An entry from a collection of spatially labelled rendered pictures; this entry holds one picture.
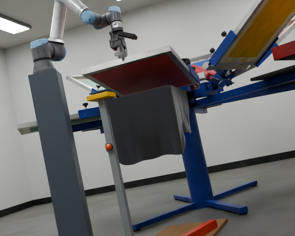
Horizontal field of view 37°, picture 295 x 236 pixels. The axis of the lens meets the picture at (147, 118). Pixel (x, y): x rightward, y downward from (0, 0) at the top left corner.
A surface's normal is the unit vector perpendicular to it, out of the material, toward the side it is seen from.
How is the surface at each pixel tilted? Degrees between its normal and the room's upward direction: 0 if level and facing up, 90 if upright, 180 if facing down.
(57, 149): 90
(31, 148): 90
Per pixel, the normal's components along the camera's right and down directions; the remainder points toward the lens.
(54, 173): 0.00, -0.07
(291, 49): -0.72, 0.10
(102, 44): -0.29, -0.01
